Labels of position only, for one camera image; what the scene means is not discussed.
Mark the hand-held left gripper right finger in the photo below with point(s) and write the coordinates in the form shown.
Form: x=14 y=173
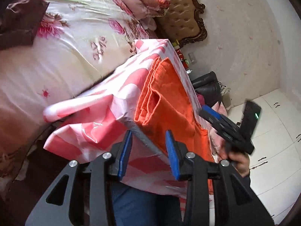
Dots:
x=172 y=155

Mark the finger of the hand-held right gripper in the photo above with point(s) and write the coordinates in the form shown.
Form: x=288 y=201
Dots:
x=210 y=121
x=211 y=111

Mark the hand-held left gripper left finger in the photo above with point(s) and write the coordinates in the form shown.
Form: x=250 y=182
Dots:
x=123 y=155

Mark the orange pants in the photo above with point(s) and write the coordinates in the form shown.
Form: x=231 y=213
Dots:
x=169 y=103

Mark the person's right hand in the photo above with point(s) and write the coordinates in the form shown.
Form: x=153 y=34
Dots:
x=237 y=162

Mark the pink square pillow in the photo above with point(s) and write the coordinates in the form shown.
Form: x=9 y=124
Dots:
x=221 y=109

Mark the dark red bolster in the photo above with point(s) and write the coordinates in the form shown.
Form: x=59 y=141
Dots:
x=201 y=98

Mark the beige bag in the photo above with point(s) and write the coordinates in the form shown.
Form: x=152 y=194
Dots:
x=227 y=97

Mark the black leather chair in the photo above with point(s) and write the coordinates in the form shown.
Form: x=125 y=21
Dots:
x=207 y=87

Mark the pink white checked cloth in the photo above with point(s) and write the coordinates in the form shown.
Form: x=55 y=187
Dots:
x=105 y=131

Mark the white wardrobe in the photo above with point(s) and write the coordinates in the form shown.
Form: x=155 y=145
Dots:
x=277 y=146

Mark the person's blue jeans legs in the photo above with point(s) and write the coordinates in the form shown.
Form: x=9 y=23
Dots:
x=141 y=207

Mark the red box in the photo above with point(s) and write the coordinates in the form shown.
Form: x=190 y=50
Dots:
x=181 y=55

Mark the tufted carved wooden headboard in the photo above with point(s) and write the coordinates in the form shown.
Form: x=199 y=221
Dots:
x=181 y=11

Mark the light pink flat pillow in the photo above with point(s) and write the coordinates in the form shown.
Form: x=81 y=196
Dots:
x=149 y=24

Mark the floral bed sheet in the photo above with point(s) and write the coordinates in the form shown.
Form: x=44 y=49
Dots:
x=70 y=51

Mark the stack of pink floral pillows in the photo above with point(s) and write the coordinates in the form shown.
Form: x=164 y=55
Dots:
x=127 y=0

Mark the dark brown cloth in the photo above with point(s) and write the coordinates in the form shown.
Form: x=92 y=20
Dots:
x=18 y=21

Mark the wall socket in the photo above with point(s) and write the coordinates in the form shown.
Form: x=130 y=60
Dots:
x=192 y=57

